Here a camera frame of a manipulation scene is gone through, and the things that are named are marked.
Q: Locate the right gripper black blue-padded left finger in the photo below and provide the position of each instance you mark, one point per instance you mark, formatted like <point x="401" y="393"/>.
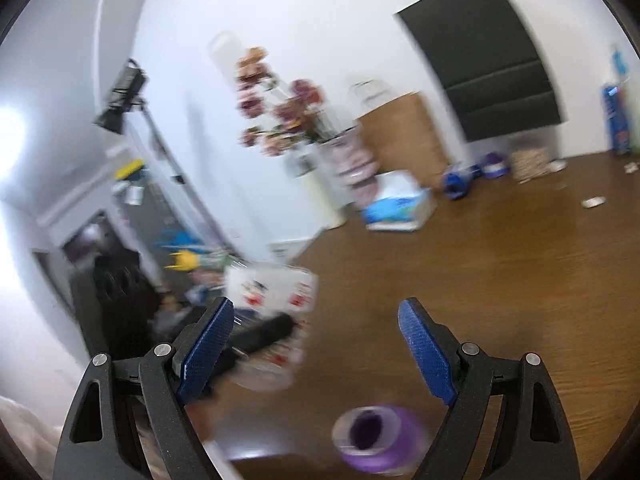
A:
<point x="100" y="439"/>

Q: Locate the clear plastic cup with print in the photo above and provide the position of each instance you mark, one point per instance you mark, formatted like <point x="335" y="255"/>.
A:
<point x="272" y="305"/>

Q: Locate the purple white cup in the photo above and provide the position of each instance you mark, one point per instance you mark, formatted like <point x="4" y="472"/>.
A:
<point x="380" y="439"/>

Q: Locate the dark blue cup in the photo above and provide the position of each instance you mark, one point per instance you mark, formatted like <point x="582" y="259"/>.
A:
<point x="457" y="180"/>

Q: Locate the small purple cup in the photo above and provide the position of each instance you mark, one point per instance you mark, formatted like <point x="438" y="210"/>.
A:
<point x="494" y="166"/>

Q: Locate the grey refrigerator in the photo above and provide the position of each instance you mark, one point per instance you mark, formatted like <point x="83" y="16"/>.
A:
<point x="157" y="227"/>

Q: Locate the yellow blue toy pile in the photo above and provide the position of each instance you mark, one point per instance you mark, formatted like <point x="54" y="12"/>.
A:
<point x="184" y="250"/>

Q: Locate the blue white tissue box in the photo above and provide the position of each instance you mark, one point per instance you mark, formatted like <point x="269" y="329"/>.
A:
<point x="400" y="205"/>

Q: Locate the woven beige basket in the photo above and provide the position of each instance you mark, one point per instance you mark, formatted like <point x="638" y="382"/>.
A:
<point x="529" y="163"/>

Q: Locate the patterned pink vase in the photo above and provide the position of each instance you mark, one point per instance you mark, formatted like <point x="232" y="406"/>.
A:
<point x="354" y="165"/>

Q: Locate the brown paper bag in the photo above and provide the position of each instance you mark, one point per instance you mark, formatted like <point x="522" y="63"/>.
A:
<point x="400" y="131"/>

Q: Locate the blue drink can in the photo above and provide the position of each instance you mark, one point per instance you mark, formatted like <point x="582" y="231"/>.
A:
<point x="616" y="119"/>

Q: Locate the cream cylinder vase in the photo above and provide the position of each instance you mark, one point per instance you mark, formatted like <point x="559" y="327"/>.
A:
<point x="306" y="173"/>

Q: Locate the black light stand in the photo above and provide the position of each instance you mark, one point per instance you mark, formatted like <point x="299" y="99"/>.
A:
<point x="125" y="98"/>

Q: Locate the pink artificial flower bouquet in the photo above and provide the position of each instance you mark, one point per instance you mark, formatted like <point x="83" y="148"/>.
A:
<point x="281" y="116"/>

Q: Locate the clear bottle blue cap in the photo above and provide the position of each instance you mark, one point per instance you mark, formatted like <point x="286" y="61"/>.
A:
<point x="620" y="66"/>

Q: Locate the black paper bag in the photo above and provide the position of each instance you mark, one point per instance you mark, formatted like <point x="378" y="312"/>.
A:
<point x="487" y="64"/>

